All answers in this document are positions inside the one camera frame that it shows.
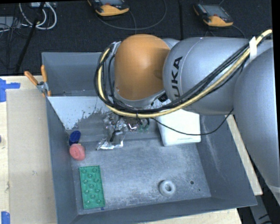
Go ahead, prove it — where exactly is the blue cap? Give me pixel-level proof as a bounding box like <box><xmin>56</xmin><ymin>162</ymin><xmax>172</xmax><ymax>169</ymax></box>
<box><xmin>68</xmin><ymin>130</ymin><xmax>82</xmax><ymax>146</ymax></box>

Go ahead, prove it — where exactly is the pink round toy food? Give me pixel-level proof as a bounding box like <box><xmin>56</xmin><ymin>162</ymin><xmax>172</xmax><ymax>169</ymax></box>
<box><xmin>69</xmin><ymin>143</ymin><xmax>86</xmax><ymax>161</ymax></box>

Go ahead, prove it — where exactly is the grey metal bin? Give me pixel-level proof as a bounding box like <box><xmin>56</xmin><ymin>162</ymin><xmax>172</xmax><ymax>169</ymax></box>
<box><xmin>41</xmin><ymin>41</ymin><xmax>259</xmax><ymax>224</ymax></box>

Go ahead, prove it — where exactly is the green flat block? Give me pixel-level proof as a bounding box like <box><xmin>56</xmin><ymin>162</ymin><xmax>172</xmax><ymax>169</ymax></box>
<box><xmin>78</xmin><ymin>165</ymin><xmax>106</xmax><ymax>210</ymax></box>

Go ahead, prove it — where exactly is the white box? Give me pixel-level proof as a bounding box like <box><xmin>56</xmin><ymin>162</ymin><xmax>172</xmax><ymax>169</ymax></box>
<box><xmin>155</xmin><ymin>108</ymin><xmax>202</xmax><ymax>148</ymax></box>

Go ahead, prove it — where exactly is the pale cardboard board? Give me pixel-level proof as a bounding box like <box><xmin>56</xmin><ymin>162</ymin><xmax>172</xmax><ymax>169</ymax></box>
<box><xmin>3</xmin><ymin>87</ymin><xmax>58</xmax><ymax>224</ymax></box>

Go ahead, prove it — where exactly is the black cylinder on white bracket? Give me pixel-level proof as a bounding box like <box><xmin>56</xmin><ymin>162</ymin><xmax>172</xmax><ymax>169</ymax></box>
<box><xmin>157</xmin><ymin>94</ymin><xmax>170</xmax><ymax>104</ymax></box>

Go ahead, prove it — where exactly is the grey ring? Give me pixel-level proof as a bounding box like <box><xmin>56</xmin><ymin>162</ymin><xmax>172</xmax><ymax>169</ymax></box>
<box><xmin>158</xmin><ymin>180</ymin><xmax>177</xmax><ymax>198</ymax></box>

